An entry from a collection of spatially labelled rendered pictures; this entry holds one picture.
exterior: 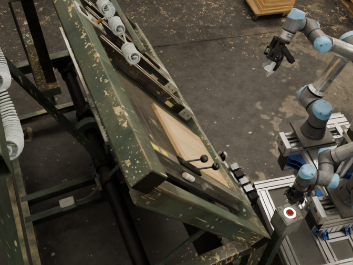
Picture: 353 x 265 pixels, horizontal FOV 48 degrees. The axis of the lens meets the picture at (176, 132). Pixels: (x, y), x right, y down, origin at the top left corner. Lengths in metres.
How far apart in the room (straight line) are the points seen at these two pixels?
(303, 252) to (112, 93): 2.09
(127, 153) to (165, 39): 3.68
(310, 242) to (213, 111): 1.65
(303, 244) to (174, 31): 3.06
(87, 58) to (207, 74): 2.89
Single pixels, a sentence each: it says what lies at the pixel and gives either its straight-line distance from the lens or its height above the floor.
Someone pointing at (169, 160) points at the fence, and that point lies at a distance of 1.71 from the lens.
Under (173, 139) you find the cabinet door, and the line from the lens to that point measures 2.05.
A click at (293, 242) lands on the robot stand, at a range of 3.15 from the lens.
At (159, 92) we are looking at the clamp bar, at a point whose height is 1.24.
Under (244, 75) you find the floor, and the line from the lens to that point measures 4.52.
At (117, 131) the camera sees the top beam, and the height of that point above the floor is 1.89.
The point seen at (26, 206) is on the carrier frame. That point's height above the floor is 0.18.
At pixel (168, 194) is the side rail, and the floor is 1.73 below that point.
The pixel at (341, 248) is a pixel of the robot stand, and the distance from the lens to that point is 3.25.
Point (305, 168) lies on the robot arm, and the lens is 2.02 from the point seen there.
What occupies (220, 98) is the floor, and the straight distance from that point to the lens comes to 4.22.
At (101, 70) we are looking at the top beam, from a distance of 1.60.
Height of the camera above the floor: 2.95
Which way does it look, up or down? 50 degrees down
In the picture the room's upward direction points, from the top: 2 degrees clockwise
